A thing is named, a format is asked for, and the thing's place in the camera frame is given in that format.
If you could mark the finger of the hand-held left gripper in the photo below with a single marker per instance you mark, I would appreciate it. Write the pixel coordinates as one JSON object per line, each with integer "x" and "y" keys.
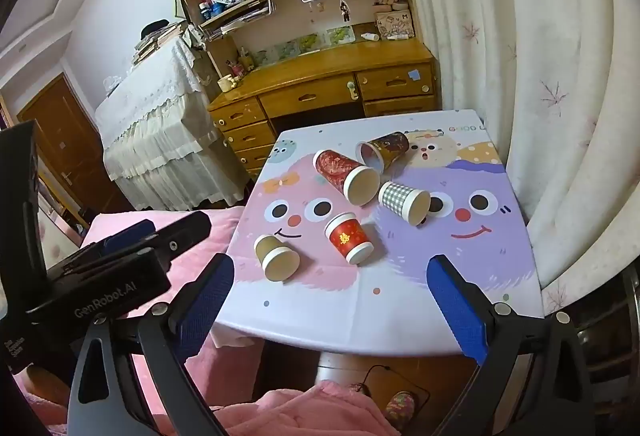
{"x": 132, "y": 231}
{"x": 185, "y": 231}

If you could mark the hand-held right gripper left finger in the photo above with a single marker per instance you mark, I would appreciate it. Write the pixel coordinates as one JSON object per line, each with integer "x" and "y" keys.
{"x": 207, "y": 303}

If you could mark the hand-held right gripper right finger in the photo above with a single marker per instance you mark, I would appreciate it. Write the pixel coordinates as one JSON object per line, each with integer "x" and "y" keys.
{"x": 457, "y": 303}

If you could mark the tan ribbed paper cup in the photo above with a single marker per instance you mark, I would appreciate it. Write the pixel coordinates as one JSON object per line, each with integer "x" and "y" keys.
{"x": 270, "y": 248}

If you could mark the checkered paper cup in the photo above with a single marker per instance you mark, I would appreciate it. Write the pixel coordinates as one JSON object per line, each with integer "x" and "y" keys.
{"x": 397, "y": 196}

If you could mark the small red gold-print paper cup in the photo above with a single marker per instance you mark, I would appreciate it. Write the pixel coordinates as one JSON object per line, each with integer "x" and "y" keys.
{"x": 345, "y": 236}

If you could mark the large red patterned paper cup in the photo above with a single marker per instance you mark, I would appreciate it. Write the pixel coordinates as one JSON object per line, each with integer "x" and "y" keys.
{"x": 335, "y": 166}

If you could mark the dark brown patterned paper cup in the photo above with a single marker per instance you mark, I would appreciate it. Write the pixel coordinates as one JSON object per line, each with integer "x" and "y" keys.
{"x": 391, "y": 146}

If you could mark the pink bed sheet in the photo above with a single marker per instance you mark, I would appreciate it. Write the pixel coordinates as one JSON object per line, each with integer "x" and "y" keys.
{"x": 222, "y": 228}

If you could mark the cartoon printed tablecloth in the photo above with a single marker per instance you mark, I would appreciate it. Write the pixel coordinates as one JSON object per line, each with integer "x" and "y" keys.
{"x": 400, "y": 301}

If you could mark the white lace furniture cover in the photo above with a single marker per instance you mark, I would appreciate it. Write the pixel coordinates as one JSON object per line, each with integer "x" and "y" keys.
{"x": 150, "y": 116}

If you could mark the floral slipper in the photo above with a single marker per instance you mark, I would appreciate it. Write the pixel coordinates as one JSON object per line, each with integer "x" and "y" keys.
{"x": 400, "y": 406}

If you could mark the brown wooden door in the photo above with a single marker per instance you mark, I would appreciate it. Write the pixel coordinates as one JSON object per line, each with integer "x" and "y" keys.
{"x": 65, "y": 131}

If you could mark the dark wooden furniture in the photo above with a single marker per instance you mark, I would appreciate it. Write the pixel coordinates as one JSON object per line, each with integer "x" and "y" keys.
{"x": 600, "y": 341}

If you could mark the pink fleece garment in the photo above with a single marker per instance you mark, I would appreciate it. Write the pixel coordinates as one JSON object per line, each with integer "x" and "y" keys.
{"x": 310, "y": 411}

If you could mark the wooden desk with drawers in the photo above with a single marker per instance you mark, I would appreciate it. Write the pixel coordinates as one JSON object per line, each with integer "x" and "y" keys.
{"x": 310, "y": 94}

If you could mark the stack of books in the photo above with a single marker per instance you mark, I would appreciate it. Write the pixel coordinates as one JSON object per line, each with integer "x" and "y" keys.
{"x": 150, "y": 46}

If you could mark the black hat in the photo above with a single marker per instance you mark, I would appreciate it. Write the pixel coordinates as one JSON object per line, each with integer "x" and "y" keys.
{"x": 154, "y": 27}

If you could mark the blue sticky note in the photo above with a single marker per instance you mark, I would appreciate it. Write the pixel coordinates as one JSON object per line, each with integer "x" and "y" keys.
{"x": 413, "y": 75}

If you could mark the white tube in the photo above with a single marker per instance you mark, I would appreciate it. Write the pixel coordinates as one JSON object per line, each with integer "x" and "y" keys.
{"x": 369, "y": 36}

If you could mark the white floral curtain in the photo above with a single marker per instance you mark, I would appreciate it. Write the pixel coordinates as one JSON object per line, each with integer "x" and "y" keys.
{"x": 525, "y": 41}

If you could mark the drawn-on wooden box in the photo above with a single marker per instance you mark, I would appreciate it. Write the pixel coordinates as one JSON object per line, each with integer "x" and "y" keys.
{"x": 394, "y": 24}

